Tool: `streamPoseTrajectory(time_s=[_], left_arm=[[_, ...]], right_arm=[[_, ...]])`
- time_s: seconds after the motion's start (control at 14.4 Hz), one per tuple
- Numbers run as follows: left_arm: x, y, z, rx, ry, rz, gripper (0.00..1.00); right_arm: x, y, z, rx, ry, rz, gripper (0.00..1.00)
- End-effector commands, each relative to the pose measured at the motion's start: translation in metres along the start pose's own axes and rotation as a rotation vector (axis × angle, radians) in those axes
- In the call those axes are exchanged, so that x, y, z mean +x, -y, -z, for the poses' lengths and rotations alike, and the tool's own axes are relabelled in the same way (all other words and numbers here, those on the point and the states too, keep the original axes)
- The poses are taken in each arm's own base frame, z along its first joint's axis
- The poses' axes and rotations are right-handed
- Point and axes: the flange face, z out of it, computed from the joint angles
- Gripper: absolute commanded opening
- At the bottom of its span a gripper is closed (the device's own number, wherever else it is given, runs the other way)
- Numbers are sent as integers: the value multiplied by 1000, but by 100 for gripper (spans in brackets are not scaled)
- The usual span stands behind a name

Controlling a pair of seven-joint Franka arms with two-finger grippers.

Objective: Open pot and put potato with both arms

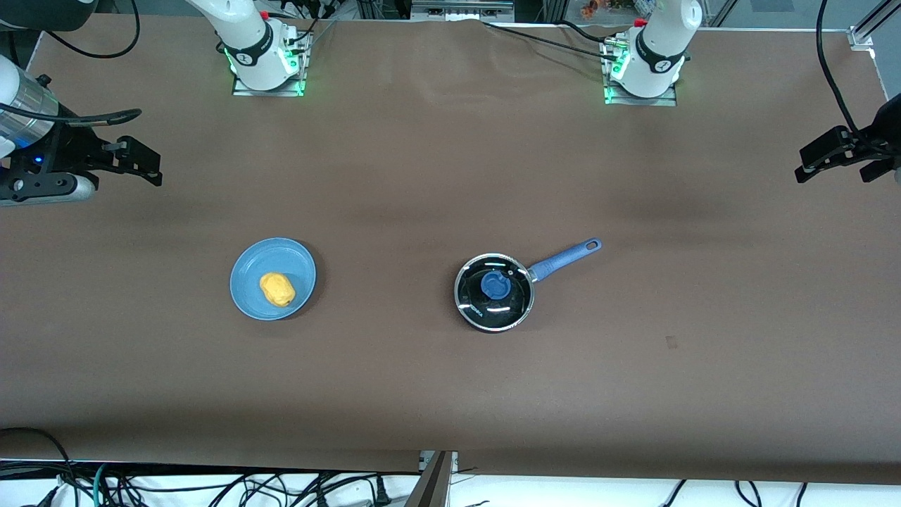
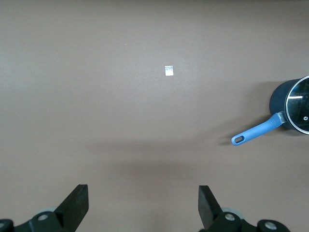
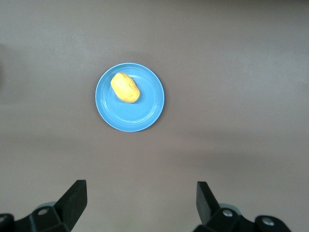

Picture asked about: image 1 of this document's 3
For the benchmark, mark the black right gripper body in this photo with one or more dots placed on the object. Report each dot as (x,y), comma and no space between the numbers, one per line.
(69,149)

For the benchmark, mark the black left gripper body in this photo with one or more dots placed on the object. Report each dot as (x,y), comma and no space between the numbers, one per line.
(888,121)

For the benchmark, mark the yellow potato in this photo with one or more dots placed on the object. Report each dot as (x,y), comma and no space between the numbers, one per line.
(276,289)

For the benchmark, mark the glass lid with blue knob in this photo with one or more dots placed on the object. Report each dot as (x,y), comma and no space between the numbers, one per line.
(496,285)

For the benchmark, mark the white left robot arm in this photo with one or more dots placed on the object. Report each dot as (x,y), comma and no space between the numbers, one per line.
(662,42)

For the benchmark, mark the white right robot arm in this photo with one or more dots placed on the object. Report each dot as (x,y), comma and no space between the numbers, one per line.
(239,28)

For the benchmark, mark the blue round plate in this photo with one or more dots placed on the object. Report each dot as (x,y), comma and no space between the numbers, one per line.
(246,282)

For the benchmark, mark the orange small objects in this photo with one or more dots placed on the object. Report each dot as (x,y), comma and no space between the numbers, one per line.
(595,7)

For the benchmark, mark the brown table cover sheet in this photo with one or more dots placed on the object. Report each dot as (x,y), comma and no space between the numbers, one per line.
(422,176)

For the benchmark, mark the grey metal box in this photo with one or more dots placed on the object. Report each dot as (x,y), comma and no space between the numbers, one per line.
(457,8)

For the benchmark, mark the black power plug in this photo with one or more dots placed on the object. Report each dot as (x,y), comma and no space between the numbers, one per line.
(381,493)

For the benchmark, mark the aluminium profile with bracket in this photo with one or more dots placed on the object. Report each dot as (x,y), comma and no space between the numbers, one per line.
(862,35)

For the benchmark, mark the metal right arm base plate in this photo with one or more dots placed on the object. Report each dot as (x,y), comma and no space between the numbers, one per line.
(243,90)

